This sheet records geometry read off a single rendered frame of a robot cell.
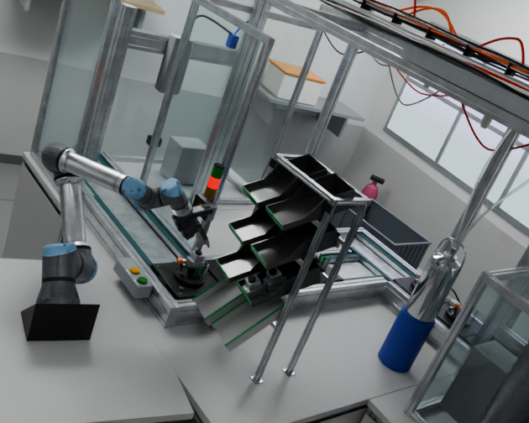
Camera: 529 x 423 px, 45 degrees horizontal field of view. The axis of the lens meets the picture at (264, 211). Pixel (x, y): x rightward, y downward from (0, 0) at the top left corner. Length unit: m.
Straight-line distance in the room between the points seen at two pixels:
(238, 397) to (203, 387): 0.13
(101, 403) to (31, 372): 0.25
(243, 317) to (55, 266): 0.71
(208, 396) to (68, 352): 0.51
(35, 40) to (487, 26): 3.66
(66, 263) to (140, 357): 0.44
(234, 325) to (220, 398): 0.27
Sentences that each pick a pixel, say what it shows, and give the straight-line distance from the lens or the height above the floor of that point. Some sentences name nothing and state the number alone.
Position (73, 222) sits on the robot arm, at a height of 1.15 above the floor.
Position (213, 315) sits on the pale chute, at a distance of 2.45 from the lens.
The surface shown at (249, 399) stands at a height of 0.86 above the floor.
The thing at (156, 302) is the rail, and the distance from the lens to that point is 2.64.
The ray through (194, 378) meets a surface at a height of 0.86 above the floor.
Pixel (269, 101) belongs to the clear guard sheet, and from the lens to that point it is 3.92.
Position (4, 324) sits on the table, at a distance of 2.46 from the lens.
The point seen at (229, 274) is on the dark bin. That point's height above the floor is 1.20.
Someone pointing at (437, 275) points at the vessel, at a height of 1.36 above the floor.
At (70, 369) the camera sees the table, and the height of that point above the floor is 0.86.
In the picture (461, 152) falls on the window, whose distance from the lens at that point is 5.77.
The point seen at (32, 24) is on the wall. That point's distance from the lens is 5.24.
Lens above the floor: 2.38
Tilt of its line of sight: 23 degrees down
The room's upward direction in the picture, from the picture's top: 21 degrees clockwise
